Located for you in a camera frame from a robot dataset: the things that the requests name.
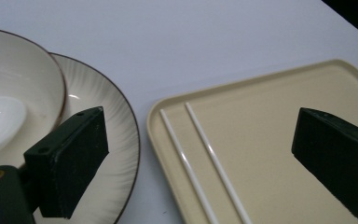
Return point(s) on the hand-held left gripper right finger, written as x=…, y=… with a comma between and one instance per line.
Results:
x=338, y=161

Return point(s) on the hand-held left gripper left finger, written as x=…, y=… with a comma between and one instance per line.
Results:
x=68, y=161

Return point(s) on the white ribbed plate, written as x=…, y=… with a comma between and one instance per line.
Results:
x=118, y=149

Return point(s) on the beige plastic tray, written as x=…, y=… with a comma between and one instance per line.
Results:
x=261, y=140

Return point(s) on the white bowl with dark rim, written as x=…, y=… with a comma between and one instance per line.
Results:
x=18, y=68

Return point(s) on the white chopstick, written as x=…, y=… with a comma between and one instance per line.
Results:
x=216, y=158
x=186, y=161

